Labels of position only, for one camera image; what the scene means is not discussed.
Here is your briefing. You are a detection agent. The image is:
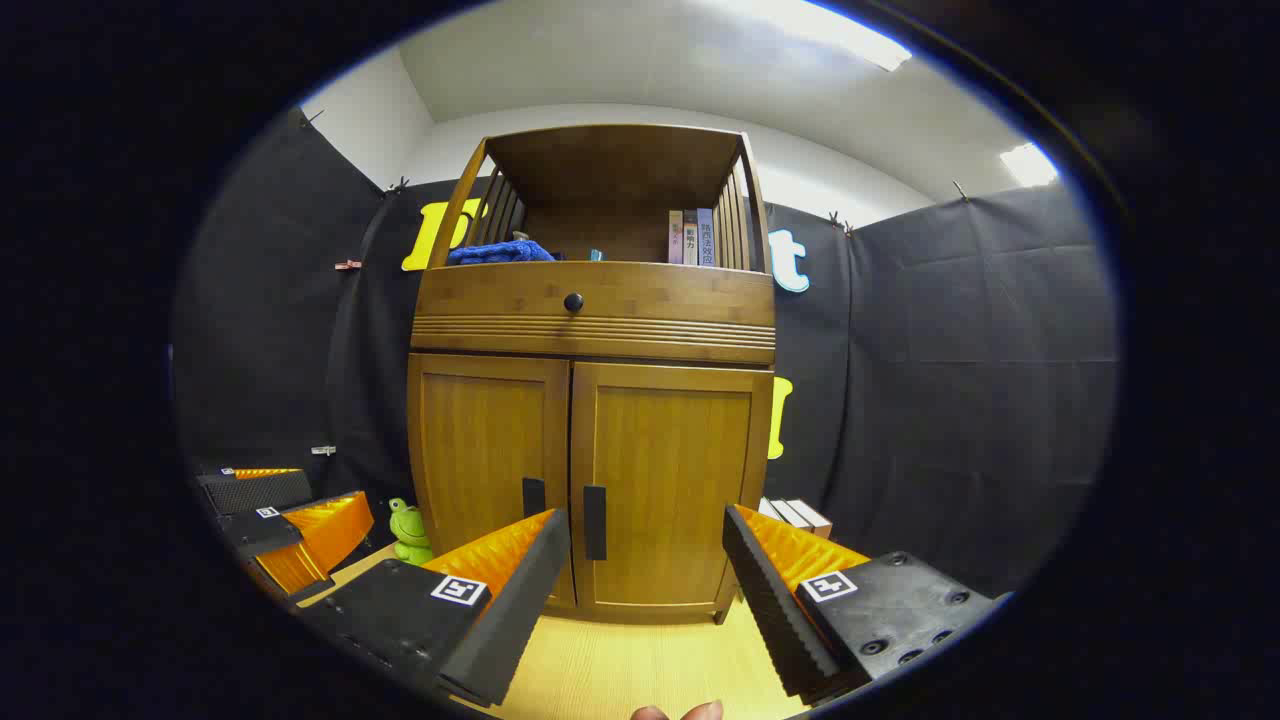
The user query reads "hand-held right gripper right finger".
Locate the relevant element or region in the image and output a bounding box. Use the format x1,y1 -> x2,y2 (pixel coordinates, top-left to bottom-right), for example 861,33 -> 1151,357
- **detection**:
722,503 -> 1004,703

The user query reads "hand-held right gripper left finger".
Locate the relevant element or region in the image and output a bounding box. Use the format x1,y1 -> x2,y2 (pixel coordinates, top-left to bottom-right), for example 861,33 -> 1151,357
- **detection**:
298,507 -> 572,709

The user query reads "wooden shoe cabinet door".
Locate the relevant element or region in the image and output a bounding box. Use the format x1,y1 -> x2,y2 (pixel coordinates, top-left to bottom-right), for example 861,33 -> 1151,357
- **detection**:
408,353 -> 577,609
570,360 -> 774,613

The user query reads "wooden double-door shoe cabinet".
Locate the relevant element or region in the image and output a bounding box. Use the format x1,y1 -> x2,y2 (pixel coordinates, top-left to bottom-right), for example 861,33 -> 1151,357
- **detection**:
407,123 -> 777,626

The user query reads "green frog toy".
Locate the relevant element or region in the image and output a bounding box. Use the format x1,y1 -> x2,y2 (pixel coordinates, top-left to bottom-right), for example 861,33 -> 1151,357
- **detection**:
388,498 -> 435,567

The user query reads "light brown book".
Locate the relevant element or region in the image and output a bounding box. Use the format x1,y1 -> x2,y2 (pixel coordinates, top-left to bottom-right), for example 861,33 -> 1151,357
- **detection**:
786,498 -> 834,542

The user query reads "wooden drawer with black knob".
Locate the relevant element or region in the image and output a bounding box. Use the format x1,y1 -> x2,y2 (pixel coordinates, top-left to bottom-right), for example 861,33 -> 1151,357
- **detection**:
412,261 -> 777,364

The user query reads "blue towel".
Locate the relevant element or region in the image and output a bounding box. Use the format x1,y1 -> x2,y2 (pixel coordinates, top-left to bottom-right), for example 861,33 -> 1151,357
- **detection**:
446,239 -> 556,266

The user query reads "small ceiling light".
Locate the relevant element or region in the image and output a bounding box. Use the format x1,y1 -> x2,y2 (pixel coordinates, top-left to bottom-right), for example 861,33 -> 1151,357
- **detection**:
1000,142 -> 1060,188

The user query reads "long ceiling light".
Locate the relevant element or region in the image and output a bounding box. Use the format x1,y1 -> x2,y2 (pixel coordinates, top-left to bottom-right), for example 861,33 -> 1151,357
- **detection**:
700,0 -> 914,73

